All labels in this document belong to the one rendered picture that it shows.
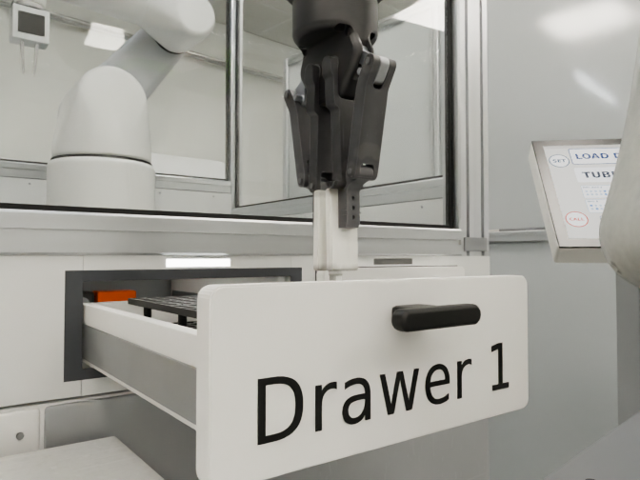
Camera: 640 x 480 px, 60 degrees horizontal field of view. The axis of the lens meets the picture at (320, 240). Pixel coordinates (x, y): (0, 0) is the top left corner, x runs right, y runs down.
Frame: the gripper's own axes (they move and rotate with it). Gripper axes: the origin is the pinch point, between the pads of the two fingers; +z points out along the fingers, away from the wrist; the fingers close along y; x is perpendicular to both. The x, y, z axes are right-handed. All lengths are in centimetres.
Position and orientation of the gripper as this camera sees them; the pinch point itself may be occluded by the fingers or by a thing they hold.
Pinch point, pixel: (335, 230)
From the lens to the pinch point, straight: 48.3
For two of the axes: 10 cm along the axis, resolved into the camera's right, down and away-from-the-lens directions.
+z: 0.0, 10.0, -0.3
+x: 8.0, 0.2, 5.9
